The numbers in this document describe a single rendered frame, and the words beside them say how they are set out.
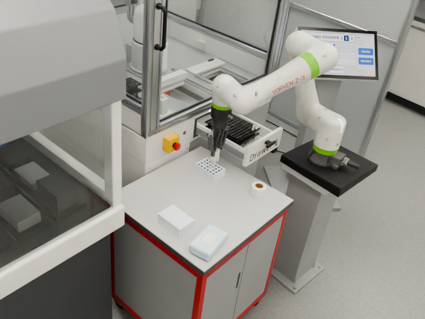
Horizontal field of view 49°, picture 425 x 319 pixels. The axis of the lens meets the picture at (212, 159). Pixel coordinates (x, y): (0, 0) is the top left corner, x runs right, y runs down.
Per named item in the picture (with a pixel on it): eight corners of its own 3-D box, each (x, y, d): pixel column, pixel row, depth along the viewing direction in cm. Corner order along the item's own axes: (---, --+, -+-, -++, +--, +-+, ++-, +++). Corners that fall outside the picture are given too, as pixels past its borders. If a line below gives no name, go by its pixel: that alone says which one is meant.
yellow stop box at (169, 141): (180, 149, 224) (181, 136, 220) (169, 154, 219) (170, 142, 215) (172, 144, 226) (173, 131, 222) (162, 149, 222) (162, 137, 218)
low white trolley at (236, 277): (265, 304, 258) (294, 199, 214) (188, 382, 217) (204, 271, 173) (189, 248, 286) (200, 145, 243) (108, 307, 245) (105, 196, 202)
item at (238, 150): (275, 143, 239) (277, 133, 235) (244, 162, 222) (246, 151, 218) (216, 112, 258) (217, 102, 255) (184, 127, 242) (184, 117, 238)
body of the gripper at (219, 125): (220, 123, 199) (217, 141, 204) (233, 117, 204) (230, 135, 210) (207, 116, 203) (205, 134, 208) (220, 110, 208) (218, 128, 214)
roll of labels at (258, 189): (267, 190, 217) (268, 183, 215) (262, 199, 212) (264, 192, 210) (253, 186, 219) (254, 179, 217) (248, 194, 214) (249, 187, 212)
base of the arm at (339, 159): (362, 167, 235) (365, 157, 231) (351, 180, 224) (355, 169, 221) (314, 148, 246) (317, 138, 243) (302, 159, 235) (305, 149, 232)
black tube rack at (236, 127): (258, 138, 240) (260, 128, 236) (236, 150, 228) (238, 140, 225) (225, 121, 251) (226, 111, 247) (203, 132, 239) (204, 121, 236)
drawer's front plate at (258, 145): (279, 145, 240) (283, 127, 234) (245, 167, 221) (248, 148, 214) (276, 144, 241) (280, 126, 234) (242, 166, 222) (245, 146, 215)
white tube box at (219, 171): (224, 175, 224) (226, 169, 222) (212, 181, 218) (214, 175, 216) (206, 163, 230) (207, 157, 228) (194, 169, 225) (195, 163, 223)
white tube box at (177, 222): (193, 228, 191) (195, 219, 188) (178, 239, 186) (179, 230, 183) (172, 213, 198) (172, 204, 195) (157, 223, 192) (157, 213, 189)
